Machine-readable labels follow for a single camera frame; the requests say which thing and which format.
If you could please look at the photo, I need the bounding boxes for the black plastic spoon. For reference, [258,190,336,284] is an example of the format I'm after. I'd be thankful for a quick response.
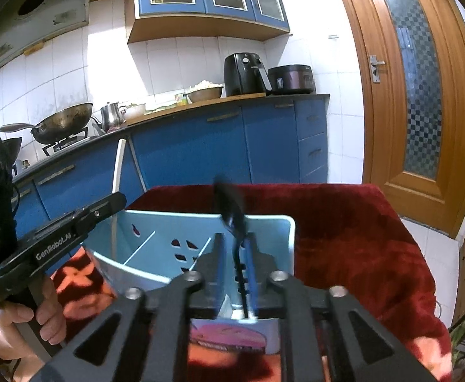
[213,176,258,319]

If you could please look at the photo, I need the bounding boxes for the white plastic chopstick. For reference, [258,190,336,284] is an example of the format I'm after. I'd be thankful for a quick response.
[111,138,127,260]

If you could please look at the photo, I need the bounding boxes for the person's left hand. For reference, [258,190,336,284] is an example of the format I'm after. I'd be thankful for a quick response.
[0,276,67,360]

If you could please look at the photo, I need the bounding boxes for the light blue utensil box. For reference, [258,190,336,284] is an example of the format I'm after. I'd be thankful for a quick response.
[83,209,280,354]

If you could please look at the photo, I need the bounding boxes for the black wok at left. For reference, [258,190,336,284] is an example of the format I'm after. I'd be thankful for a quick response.
[2,137,23,166]

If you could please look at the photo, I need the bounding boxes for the steel wok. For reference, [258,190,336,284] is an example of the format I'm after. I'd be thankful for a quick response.
[0,103,93,145]

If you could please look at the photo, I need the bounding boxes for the steel kettle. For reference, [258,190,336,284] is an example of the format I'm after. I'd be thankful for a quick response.
[92,103,125,133]

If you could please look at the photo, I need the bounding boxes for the small white bowl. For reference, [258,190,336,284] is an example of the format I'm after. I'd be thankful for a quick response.
[119,103,146,123]

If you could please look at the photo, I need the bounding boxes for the blue base cabinets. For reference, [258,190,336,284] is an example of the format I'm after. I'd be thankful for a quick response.
[12,94,330,236]

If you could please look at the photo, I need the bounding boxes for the bowl of food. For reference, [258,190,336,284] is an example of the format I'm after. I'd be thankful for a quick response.
[187,80,224,103]

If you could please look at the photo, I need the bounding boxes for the dark rice cooker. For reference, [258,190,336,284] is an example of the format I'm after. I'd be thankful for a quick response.
[268,64,315,95]

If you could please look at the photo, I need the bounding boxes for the range hood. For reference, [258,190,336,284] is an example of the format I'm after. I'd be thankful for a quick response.
[0,0,89,68]

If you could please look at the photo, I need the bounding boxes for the black air fryer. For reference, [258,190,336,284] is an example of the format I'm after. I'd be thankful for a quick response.
[224,53,272,97]

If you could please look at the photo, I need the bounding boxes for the wooden door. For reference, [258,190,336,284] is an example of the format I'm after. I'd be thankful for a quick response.
[343,0,465,237]

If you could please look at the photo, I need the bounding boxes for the blue wall cabinet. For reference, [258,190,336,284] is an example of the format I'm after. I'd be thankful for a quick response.
[93,0,289,43]

